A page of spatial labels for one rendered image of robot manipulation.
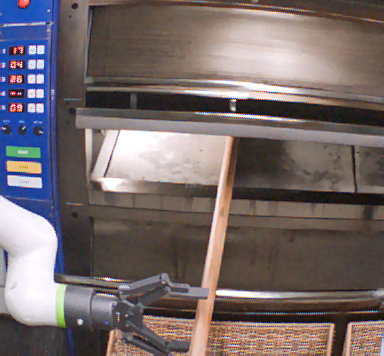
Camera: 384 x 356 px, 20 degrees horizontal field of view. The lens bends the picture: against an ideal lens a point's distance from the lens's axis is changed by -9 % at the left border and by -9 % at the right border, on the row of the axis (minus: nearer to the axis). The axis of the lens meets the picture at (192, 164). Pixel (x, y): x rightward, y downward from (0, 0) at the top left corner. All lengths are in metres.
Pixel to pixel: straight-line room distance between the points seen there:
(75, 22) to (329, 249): 0.80
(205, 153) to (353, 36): 0.56
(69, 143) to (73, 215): 0.18
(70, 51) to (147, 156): 0.41
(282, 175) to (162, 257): 0.33
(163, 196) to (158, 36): 0.38
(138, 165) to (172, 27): 0.42
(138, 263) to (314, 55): 0.66
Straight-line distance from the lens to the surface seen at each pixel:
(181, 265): 2.66
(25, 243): 2.13
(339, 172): 2.70
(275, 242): 2.64
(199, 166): 2.69
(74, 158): 2.57
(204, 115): 2.32
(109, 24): 2.44
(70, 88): 2.50
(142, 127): 2.34
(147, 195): 2.58
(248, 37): 2.41
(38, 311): 2.13
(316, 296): 2.25
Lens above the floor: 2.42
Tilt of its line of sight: 27 degrees down
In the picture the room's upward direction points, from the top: 1 degrees clockwise
